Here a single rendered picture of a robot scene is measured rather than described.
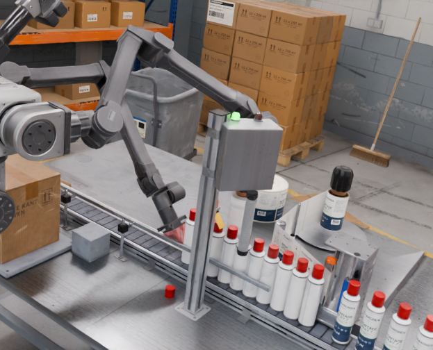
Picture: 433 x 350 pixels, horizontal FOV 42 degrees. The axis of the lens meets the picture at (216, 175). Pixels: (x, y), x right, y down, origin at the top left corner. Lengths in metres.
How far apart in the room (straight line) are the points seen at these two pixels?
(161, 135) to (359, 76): 2.88
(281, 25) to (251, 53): 0.40
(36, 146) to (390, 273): 1.38
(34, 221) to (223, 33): 3.84
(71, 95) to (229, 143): 4.59
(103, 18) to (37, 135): 4.71
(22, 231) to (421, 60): 4.88
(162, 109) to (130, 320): 2.63
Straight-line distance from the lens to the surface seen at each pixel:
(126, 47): 1.72
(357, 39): 6.49
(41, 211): 2.04
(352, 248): 1.75
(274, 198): 2.31
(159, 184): 1.96
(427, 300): 2.24
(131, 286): 1.95
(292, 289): 1.77
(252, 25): 5.36
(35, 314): 2.83
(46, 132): 1.42
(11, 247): 2.02
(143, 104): 4.29
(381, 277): 2.18
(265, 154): 1.60
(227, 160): 1.56
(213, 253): 1.89
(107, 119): 1.50
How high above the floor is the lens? 1.95
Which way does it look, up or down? 23 degrees down
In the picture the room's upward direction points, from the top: 8 degrees clockwise
